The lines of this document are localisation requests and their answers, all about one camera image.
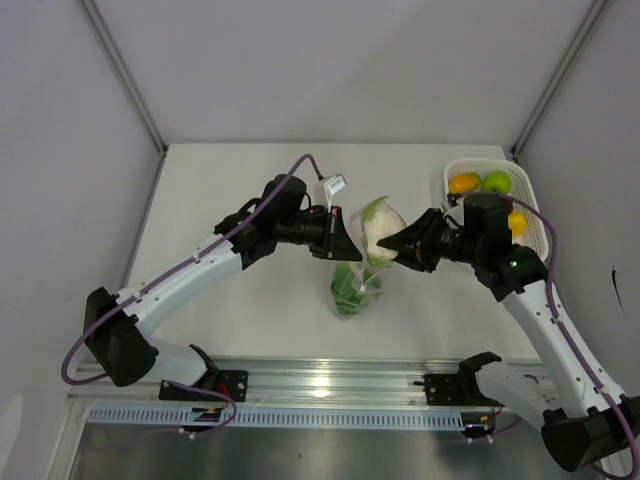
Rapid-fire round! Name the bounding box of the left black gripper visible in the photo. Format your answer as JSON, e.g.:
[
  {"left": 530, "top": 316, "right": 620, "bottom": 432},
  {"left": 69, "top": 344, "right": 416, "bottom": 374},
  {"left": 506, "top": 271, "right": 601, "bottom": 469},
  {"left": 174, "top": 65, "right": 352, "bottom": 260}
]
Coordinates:
[{"left": 275, "top": 205, "right": 362, "bottom": 261}]

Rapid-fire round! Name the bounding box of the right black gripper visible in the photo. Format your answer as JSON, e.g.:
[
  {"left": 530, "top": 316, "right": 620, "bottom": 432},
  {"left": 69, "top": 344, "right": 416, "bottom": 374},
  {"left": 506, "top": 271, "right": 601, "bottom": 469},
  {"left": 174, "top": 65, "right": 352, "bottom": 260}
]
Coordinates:
[{"left": 378, "top": 208, "right": 482, "bottom": 274}]

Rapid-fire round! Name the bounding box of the clear pink-dotted zip bag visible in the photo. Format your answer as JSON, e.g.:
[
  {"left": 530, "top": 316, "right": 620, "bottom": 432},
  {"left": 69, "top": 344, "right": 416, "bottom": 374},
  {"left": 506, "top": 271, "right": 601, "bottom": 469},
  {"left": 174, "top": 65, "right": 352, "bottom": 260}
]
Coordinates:
[{"left": 327, "top": 195, "right": 407, "bottom": 321}]

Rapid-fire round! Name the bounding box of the green toy cabbage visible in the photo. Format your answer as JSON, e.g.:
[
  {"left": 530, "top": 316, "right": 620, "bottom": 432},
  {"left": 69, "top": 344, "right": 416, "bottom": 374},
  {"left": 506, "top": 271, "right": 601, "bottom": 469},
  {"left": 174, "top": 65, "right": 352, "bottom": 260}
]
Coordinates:
[{"left": 330, "top": 262, "right": 390, "bottom": 317}]

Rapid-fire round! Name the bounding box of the white toy cauliflower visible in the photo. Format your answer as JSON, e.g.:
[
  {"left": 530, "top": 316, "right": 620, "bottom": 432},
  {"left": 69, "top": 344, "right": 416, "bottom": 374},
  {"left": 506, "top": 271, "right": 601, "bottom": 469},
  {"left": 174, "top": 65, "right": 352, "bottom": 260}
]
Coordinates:
[{"left": 360, "top": 196, "right": 407, "bottom": 268}]

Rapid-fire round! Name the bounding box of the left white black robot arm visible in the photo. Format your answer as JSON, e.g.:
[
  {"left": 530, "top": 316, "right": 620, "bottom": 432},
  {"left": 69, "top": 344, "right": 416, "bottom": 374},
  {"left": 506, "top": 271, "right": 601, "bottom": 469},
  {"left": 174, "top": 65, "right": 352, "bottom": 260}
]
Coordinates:
[{"left": 84, "top": 174, "right": 362, "bottom": 400}]

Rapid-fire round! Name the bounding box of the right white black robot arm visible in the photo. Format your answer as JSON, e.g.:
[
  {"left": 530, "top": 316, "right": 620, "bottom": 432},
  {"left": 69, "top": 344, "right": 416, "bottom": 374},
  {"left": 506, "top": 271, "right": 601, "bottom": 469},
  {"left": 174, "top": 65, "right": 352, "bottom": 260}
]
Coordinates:
[{"left": 378, "top": 192, "right": 639, "bottom": 479}]

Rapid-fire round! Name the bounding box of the orange yellow toy mango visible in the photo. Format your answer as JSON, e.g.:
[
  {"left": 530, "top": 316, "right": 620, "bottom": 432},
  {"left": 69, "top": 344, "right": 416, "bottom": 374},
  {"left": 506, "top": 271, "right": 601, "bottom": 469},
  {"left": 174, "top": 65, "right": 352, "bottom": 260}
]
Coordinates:
[{"left": 448, "top": 172, "right": 482, "bottom": 194}]

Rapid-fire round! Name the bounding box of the yellow toy lemon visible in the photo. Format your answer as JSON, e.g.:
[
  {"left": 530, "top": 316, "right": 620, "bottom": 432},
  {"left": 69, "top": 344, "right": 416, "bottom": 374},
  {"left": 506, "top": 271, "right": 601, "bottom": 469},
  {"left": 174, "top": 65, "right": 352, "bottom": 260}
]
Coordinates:
[{"left": 508, "top": 211, "right": 528, "bottom": 237}]

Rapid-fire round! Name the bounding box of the green toy apple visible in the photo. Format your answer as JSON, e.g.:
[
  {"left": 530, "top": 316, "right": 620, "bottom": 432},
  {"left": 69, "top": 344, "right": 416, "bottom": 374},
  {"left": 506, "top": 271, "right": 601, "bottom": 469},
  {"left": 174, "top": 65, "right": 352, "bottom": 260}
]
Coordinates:
[{"left": 480, "top": 171, "right": 512, "bottom": 194}]

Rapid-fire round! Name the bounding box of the white plastic basket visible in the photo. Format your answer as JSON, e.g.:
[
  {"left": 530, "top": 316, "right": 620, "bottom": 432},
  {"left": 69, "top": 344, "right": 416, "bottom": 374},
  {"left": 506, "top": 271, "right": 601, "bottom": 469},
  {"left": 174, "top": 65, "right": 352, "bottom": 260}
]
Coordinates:
[{"left": 442, "top": 158, "right": 550, "bottom": 261}]

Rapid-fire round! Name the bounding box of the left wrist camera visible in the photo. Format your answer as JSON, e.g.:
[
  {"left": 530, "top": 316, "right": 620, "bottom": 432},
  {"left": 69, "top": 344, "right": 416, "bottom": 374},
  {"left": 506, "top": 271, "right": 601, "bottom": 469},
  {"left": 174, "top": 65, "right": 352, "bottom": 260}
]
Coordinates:
[{"left": 313, "top": 174, "right": 347, "bottom": 209}]

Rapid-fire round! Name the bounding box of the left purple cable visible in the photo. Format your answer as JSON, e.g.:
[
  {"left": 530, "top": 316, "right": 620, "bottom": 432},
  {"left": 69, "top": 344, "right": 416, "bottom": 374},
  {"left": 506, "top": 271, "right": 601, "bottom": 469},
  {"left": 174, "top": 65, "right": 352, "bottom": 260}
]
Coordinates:
[{"left": 60, "top": 154, "right": 326, "bottom": 384}]

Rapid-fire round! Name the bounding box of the aluminium mounting rail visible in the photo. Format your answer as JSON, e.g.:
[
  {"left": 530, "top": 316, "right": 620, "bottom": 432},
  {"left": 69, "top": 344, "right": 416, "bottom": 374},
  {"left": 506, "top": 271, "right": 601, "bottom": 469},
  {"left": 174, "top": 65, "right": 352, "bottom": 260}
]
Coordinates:
[{"left": 65, "top": 357, "right": 556, "bottom": 414}]

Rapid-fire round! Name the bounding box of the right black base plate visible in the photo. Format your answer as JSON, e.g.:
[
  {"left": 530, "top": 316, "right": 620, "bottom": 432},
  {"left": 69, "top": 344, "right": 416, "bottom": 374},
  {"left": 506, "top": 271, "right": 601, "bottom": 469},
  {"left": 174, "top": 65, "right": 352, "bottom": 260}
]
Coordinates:
[{"left": 413, "top": 373, "right": 476, "bottom": 406}]

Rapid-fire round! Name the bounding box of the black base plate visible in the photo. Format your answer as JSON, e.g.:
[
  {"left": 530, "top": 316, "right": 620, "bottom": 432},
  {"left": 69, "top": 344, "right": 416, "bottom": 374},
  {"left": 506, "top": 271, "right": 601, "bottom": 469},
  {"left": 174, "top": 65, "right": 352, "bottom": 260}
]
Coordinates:
[
  {"left": 413, "top": 373, "right": 476, "bottom": 406},
  {"left": 158, "top": 370, "right": 249, "bottom": 403}
]

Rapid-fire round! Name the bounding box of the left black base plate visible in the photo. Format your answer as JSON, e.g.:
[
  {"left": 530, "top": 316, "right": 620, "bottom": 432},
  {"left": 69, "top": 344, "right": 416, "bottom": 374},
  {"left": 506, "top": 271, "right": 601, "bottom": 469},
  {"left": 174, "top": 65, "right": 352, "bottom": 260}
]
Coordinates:
[{"left": 158, "top": 370, "right": 249, "bottom": 403}]

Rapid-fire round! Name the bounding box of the white slotted cable duct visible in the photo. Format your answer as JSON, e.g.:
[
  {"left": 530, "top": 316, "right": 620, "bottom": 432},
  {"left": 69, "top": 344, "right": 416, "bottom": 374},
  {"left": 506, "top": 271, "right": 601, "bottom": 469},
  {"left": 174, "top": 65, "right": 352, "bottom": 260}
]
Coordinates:
[{"left": 87, "top": 404, "right": 465, "bottom": 431}]

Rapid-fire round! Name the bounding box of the right aluminium frame post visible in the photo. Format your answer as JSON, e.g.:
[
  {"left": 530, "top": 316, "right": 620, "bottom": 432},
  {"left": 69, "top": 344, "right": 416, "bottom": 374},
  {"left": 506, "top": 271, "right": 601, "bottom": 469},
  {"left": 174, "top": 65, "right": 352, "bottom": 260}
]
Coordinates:
[{"left": 509, "top": 0, "right": 615, "bottom": 163}]

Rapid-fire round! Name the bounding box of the aluminium frame post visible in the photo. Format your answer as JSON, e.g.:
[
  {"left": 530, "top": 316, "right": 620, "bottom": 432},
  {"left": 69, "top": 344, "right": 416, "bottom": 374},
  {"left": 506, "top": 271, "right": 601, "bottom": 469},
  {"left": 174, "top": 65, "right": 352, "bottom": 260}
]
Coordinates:
[
  {"left": 509, "top": 0, "right": 615, "bottom": 163},
  {"left": 75, "top": 0, "right": 168, "bottom": 154}
]

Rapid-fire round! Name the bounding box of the left aluminium frame post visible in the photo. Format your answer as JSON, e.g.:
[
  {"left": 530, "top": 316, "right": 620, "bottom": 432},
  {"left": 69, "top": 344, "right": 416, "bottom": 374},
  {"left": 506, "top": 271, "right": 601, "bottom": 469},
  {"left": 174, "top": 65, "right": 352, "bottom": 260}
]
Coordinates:
[{"left": 75, "top": 0, "right": 168, "bottom": 154}]

